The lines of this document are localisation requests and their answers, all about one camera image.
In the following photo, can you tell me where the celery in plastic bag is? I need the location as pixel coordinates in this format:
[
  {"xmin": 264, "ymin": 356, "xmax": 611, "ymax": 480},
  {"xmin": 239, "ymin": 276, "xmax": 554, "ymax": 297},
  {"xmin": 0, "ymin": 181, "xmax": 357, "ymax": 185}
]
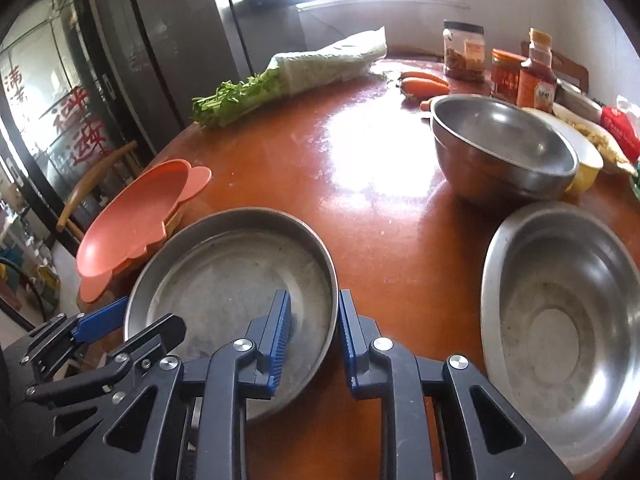
[{"xmin": 191, "ymin": 26, "xmax": 388, "ymax": 127}]

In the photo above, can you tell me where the yellow plastic bowl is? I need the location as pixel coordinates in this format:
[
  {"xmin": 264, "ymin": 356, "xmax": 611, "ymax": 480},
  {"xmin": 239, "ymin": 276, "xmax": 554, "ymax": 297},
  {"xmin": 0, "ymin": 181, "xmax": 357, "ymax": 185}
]
[{"xmin": 522, "ymin": 107, "xmax": 605, "ymax": 197}]

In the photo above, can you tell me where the oval steel basin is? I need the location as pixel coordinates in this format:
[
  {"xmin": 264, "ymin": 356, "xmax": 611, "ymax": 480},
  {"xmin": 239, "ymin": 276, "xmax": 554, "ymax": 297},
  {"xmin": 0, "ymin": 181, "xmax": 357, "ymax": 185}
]
[{"xmin": 480, "ymin": 201, "xmax": 640, "ymax": 475}]

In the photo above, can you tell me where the glass door with red lettering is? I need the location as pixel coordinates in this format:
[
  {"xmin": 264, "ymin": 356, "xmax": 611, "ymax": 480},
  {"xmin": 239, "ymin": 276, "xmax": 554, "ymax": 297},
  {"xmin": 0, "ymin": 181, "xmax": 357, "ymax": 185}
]
[{"xmin": 0, "ymin": 0, "xmax": 151, "ymax": 241}]

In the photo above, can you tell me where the dark sauce bottle orange label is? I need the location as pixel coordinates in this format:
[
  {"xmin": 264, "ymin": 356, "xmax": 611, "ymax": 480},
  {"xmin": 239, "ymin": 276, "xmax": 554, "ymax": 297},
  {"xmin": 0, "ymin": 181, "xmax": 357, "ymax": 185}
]
[{"xmin": 516, "ymin": 55, "xmax": 558, "ymax": 113}]

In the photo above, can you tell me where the round metal plate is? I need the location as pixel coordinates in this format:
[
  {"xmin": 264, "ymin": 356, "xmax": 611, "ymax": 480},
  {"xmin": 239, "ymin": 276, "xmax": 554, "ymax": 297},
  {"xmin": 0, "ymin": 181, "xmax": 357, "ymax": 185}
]
[{"xmin": 123, "ymin": 207, "xmax": 337, "ymax": 423}]

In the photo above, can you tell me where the clear bottle with yellow cap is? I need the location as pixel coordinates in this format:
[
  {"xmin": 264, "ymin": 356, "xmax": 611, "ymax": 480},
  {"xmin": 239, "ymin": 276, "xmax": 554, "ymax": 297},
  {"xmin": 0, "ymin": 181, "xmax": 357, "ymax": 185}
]
[{"xmin": 527, "ymin": 27, "xmax": 554, "ymax": 63}]

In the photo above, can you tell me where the grey refrigerator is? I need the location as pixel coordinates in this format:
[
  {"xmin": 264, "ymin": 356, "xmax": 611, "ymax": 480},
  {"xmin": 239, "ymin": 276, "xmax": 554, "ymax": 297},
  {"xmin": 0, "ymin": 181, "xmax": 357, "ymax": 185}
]
[{"xmin": 92, "ymin": 0, "xmax": 301, "ymax": 136}]

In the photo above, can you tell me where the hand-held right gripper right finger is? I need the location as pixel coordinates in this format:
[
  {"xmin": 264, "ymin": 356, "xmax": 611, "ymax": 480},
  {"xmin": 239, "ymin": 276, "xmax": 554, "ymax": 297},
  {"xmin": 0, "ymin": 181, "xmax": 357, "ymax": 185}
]
[{"xmin": 338, "ymin": 289, "xmax": 576, "ymax": 480}]

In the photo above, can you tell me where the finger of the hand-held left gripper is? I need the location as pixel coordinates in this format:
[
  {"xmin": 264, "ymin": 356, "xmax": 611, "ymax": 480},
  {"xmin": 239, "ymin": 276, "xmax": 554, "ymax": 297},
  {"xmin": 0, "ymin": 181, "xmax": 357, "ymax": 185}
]
[
  {"xmin": 25, "ymin": 314, "xmax": 187, "ymax": 456},
  {"xmin": 22, "ymin": 297, "xmax": 130, "ymax": 383}
]

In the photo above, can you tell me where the white dish of food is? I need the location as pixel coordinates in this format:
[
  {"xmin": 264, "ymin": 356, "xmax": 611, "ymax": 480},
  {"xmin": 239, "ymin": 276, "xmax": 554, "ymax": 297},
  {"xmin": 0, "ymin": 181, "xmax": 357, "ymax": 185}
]
[{"xmin": 550, "ymin": 102, "xmax": 638, "ymax": 176}]

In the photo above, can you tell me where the red label sauce jar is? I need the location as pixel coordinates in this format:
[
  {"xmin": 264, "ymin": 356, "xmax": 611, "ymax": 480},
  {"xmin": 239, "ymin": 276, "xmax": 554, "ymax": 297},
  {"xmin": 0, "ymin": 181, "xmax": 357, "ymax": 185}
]
[{"xmin": 490, "ymin": 48, "xmax": 528, "ymax": 103}]

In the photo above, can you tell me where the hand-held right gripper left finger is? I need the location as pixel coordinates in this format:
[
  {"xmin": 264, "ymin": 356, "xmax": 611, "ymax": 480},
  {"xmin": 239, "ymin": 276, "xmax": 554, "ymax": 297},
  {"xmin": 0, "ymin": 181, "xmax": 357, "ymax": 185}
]
[{"xmin": 55, "ymin": 289, "xmax": 293, "ymax": 480}]

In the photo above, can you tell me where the large round steel bowl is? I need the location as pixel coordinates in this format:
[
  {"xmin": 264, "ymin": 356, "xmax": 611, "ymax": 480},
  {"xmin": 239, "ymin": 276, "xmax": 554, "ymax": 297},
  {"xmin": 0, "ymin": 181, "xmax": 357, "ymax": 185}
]
[{"xmin": 430, "ymin": 94, "xmax": 580, "ymax": 206}]

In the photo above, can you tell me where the small white bowl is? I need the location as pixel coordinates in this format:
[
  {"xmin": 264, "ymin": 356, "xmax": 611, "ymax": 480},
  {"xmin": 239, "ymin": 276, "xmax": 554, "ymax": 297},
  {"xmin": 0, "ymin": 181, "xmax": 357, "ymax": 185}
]
[{"xmin": 555, "ymin": 80, "xmax": 603, "ymax": 118}]

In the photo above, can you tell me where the red snack packet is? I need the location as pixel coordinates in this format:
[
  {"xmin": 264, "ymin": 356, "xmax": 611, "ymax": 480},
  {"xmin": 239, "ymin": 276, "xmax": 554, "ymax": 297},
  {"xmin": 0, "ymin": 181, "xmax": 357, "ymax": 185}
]
[{"xmin": 599, "ymin": 105, "xmax": 640, "ymax": 161}]

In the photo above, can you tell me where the brown wooden chair back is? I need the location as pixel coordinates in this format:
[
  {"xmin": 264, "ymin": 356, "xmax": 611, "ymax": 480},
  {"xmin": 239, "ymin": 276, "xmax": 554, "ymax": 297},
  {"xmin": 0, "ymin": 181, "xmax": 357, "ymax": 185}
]
[{"xmin": 520, "ymin": 40, "xmax": 591, "ymax": 91}]

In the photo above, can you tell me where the curved wooden armchair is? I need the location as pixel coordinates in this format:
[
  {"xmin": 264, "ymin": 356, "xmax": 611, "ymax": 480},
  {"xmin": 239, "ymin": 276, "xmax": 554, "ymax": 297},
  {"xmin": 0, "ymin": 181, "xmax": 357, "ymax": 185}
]
[{"xmin": 56, "ymin": 141, "xmax": 146, "ymax": 241}]

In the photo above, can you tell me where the clear jar with dark lid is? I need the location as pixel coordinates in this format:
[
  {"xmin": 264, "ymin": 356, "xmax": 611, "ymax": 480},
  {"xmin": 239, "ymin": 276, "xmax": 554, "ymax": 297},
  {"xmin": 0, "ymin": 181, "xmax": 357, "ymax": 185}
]
[{"xmin": 442, "ymin": 20, "xmax": 487, "ymax": 82}]

